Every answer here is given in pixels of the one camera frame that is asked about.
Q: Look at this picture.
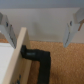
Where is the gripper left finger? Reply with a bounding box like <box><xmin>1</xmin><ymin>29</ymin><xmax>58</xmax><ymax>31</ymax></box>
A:
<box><xmin>0</xmin><ymin>12</ymin><xmax>18</xmax><ymax>50</ymax></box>

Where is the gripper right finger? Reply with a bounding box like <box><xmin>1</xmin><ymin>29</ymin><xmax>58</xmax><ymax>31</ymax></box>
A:
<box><xmin>62</xmin><ymin>7</ymin><xmax>84</xmax><ymax>49</ymax></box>

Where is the wooden drawer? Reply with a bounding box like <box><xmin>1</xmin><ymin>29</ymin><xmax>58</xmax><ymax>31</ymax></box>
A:
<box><xmin>0</xmin><ymin>26</ymin><xmax>32</xmax><ymax>84</ymax></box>

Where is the black drawer handle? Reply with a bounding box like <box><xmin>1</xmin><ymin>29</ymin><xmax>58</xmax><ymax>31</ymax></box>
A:
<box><xmin>20</xmin><ymin>44</ymin><xmax>52</xmax><ymax>84</ymax></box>

